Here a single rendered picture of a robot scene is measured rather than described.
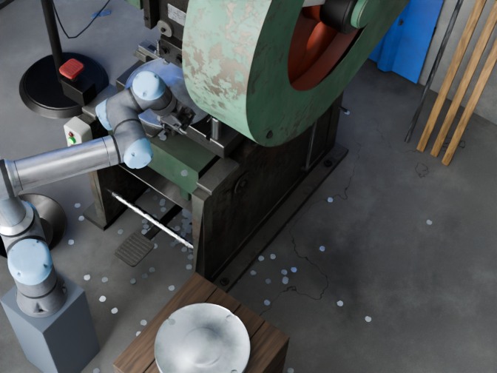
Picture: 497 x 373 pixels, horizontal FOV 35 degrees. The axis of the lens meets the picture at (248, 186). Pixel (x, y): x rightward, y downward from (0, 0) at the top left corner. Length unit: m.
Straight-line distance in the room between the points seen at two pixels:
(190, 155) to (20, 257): 0.61
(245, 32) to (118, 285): 1.55
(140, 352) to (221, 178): 0.59
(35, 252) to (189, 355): 0.56
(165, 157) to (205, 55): 0.84
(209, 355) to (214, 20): 1.13
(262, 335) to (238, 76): 1.04
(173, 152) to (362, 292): 0.96
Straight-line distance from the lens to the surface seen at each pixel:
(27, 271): 2.26
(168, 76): 2.50
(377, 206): 3.21
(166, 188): 2.80
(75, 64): 2.59
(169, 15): 2.30
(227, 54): 1.67
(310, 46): 2.15
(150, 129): 2.36
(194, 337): 2.44
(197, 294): 2.54
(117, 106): 2.05
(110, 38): 3.77
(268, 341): 2.47
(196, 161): 2.45
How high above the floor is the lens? 2.60
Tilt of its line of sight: 54 degrees down
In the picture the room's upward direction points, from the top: 4 degrees clockwise
